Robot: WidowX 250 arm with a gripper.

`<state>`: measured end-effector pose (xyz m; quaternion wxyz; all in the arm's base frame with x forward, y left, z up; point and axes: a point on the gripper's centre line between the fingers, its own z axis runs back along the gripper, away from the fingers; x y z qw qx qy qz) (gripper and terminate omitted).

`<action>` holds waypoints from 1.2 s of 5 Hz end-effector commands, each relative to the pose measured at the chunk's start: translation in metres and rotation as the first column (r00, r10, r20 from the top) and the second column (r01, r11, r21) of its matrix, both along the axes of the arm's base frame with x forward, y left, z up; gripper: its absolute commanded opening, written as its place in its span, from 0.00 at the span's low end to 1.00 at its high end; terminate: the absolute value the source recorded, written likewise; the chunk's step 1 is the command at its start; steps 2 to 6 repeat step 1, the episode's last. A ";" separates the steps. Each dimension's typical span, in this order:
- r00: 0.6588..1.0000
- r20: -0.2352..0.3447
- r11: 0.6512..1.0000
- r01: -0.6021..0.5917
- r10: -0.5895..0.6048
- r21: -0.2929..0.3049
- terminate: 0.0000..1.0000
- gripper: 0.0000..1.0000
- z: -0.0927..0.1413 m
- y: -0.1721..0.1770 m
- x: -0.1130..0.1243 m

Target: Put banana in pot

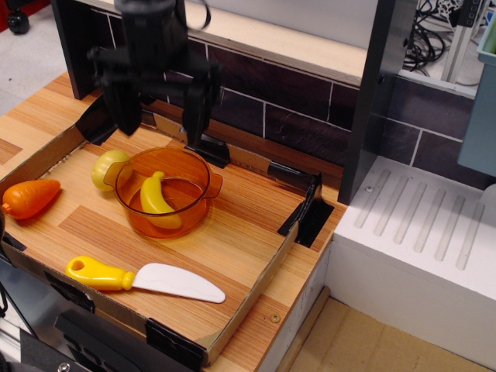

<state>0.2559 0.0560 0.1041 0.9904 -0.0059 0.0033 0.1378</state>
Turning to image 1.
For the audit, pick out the black wheel of red cart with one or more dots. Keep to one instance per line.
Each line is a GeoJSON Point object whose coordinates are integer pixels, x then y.
{"type": "Point", "coordinates": [18, 22]}

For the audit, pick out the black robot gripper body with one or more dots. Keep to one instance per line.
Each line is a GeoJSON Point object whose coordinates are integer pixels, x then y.
{"type": "Point", "coordinates": [156, 35]}

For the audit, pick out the pale yellow toy vegetable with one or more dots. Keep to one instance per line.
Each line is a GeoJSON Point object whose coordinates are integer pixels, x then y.
{"type": "Point", "coordinates": [111, 167]}

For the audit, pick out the orange transparent plastic pot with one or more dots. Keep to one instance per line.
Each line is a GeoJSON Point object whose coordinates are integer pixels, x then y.
{"type": "Point", "coordinates": [188, 187]}

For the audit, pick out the white toy sink drainboard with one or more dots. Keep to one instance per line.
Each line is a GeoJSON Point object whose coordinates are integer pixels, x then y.
{"type": "Point", "coordinates": [417, 251]}

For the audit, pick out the yellow plastic toy banana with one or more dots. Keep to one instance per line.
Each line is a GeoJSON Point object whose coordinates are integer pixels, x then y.
{"type": "Point", "coordinates": [153, 203]}

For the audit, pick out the brass screw in table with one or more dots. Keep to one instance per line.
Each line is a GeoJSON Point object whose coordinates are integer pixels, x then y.
{"type": "Point", "coordinates": [275, 318]}

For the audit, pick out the dark grey vertical post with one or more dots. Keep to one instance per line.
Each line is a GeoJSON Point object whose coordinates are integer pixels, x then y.
{"type": "Point", "coordinates": [385, 57]}

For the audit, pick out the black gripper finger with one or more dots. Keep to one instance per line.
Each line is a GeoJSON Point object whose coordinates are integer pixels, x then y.
{"type": "Point", "coordinates": [123, 103]}
{"type": "Point", "coordinates": [199, 99]}

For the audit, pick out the teal plastic bin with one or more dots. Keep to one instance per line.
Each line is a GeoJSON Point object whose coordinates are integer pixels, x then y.
{"type": "Point", "coordinates": [478, 147]}

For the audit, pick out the yellow handled white toy knife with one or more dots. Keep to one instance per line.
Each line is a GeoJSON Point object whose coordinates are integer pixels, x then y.
{"type": "Point", "coordinates": [155, 277]}

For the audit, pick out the orange plastic toy carrot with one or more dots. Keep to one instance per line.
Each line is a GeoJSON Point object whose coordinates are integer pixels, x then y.
{"type": "Point", "coordinates": [26, 199]}

